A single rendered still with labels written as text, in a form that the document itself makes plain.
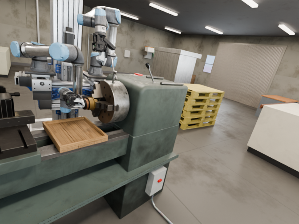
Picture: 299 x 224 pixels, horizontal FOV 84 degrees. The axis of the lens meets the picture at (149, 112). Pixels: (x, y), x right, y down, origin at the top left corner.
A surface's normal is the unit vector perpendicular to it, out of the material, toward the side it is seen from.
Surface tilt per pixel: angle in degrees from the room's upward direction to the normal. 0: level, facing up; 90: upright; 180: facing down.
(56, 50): 89
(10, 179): 90
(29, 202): 0
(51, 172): 90
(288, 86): 90
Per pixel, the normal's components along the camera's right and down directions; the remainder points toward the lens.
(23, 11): 0.56, 0.37
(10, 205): 0.18, -0.93
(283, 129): -0.81, 0.05
